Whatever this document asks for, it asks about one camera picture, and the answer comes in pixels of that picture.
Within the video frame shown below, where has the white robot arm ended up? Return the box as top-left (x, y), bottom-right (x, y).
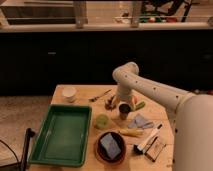
top-left (112, 62), bottom-right (213, 171)

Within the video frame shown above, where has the blue grey cloth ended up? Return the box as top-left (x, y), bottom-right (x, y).
top-left (128, 114), bottom-right (154, 129)

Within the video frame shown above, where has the green plastic cup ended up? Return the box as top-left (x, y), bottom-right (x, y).
top-left (95, 114), bottom-right (109, 129)

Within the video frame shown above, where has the blue sponge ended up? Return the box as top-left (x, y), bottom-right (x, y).
top-left (100, 133), bottom-right (121, 159)

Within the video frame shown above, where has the white handled brush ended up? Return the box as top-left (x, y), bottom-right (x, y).
top-left (133, 124), bottom-right (162, 154)

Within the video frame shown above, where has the brown bowl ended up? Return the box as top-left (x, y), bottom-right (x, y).
top-left (94, 132), bottom-right (126, 165)

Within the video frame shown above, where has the black cabinet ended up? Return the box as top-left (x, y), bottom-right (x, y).
top-left (0, 30), bottom-right (213, 96)

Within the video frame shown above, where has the dark metal cup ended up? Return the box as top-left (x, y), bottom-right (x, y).
top-left (119, 104), bottom-right (131, 120)

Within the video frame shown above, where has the green cucumber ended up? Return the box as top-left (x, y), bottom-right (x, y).
top-left (131, 101), bottom-right (145, 112)

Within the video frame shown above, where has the white paper cup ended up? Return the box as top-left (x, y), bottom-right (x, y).
top-left (62, 86), bottom-right (77, 103)

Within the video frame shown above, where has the metal fork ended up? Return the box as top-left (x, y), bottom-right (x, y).
top-left (89, 89), bottom-right (112, 102)

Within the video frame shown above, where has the green plastic tray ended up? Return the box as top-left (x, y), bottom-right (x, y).
top-left (29, 105), bottom-right (92, 167)

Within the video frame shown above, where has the small wooden box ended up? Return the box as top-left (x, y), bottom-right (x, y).
top-left (145, 137), bottom-right (166, 162)

